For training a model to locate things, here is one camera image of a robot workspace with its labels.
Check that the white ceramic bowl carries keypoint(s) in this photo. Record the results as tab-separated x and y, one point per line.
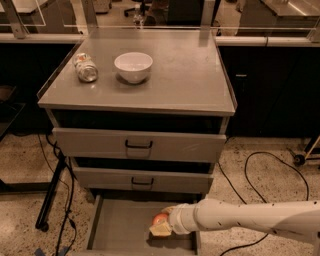
133	67

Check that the black metal stand leg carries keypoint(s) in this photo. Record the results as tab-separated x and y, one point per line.
41	223

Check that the clear water bottle background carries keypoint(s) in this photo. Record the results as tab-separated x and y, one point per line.
138	18

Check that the red apple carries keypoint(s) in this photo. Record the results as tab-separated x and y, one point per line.
159	218

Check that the black office chair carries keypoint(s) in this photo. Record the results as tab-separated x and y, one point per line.
144	6

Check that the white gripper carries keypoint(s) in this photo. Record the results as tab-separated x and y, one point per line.
176	218

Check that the bottom grey open drawer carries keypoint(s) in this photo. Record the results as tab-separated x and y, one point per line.
120	226

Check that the grey drawer cabinet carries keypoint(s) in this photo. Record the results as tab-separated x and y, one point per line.
186	91

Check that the wheeled cart base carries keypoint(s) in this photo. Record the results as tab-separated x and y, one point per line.
311	152

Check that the middle grey drawer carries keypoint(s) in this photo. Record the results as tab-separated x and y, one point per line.
143	175

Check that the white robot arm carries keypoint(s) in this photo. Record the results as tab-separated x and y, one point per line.
298	220

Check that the top grey drawer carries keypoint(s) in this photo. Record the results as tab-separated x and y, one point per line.
139	145

